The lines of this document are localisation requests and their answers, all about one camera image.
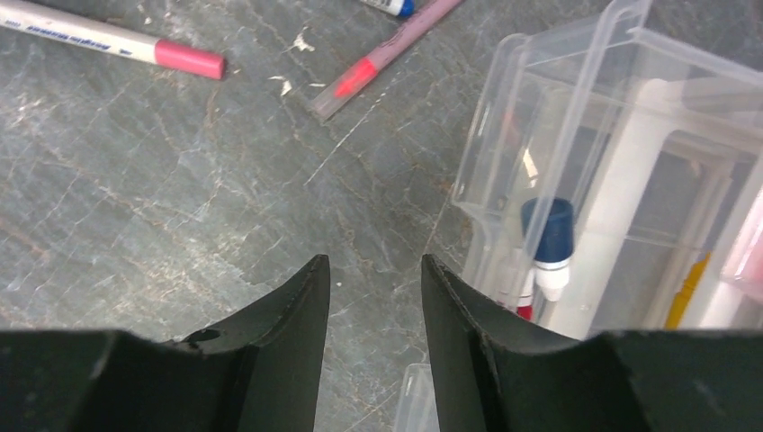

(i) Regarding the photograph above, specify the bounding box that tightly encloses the pink thin pen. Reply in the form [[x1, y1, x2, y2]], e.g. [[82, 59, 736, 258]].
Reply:
[[310, 0, 462, 121]]

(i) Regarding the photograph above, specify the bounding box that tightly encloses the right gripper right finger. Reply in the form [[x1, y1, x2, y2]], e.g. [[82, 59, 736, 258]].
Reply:
[[421, 255, 762, 431]]

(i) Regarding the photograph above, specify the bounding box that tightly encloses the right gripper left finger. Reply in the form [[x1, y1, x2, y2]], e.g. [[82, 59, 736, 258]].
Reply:
[[1, 255, 330, 431]]

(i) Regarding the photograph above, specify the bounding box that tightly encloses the pink white marker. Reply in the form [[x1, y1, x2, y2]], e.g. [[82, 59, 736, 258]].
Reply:
[[1, 1, 225, 80]]

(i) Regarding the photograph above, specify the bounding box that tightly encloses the white plastic drawer unit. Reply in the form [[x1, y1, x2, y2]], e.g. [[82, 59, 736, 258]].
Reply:
[[394, 1, 762, 431]]

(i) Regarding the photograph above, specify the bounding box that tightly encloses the clear barrel pen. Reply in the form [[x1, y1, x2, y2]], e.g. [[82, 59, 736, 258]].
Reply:
[[360, 0, 416, 17]]

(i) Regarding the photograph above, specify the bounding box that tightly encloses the blue cap white marker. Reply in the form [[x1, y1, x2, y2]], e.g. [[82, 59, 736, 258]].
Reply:
[[524, 198, 575, 302]]

